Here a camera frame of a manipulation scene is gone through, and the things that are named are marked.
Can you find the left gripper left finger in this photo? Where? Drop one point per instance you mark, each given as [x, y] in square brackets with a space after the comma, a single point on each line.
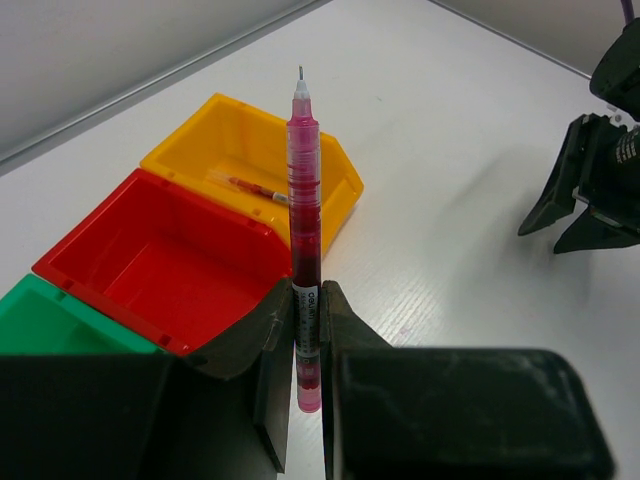
[221, 412]

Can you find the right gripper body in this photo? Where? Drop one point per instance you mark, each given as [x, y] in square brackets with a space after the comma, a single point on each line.
[609, 180]

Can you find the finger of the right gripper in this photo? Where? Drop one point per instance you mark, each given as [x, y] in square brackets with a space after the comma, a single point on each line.
[594, 231]
[556, 200]

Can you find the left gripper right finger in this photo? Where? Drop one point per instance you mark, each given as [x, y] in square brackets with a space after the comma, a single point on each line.
[450, 413]

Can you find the pink gel pen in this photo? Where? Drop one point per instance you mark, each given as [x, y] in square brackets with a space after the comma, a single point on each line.
[304, 189]

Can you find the red gel pen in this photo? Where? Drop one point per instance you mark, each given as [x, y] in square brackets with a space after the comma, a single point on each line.
[247, 186]

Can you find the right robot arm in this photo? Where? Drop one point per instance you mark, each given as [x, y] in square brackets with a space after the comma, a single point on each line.
[616, 78]

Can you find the green plastic bin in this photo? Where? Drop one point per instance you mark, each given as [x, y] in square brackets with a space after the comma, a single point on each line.
[37, 318]

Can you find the red plastic bin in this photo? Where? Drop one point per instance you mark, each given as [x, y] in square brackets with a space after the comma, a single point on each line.
[170, 265]

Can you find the yellow plastic bin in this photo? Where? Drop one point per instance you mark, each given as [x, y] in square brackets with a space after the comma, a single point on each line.
[227, 136]

